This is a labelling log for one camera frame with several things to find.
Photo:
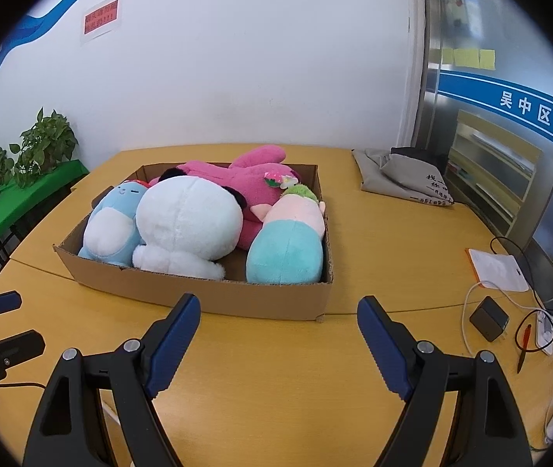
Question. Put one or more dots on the white panda plush toy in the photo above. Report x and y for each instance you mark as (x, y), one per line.
(184, 219)

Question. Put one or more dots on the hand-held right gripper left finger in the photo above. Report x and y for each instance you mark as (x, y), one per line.
(174, 345)

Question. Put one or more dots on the red pen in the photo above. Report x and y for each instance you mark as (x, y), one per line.
(524, 348)

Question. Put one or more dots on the black power adapter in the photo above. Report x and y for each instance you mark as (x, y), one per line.
(489, 318)

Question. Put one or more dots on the printed grey canvas bag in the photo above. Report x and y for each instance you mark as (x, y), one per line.
(422, 180)

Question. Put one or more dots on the metal door frame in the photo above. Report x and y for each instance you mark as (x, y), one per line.
(429, 58)

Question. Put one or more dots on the green table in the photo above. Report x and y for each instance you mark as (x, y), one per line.
(23, 199)

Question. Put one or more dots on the blue ribbon wall decal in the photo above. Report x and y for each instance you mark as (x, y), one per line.
(23, 29)

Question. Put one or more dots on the teal and pink plush toy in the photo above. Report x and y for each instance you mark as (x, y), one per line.
(281, 253)

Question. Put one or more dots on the large potted plant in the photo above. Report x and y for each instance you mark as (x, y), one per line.
(45, 141)

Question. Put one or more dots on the yellow sticky note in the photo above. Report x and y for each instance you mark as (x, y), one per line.
(449, 56)
(467, 57)
(487, 59)

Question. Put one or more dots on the pink plush bear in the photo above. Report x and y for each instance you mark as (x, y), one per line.
(252, 175)

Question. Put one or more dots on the white power strip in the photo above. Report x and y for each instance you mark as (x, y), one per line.
(546, 333)

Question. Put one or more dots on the blue glass banner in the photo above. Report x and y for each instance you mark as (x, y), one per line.
(500, 102)

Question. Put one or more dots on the white pouch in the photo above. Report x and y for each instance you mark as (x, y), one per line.
(497, 270)

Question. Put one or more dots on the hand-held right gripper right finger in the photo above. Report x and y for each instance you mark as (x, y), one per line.
(383, 350)

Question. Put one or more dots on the cardboard box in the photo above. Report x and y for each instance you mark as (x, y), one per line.
(208, 296)

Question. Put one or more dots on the light blue plush toy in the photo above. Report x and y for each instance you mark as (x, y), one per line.
(111, 224)

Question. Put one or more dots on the yellow rack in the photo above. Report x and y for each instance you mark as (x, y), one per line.
(500, 134)

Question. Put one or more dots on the red wall sign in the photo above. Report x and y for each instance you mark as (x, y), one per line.
(101, 20)

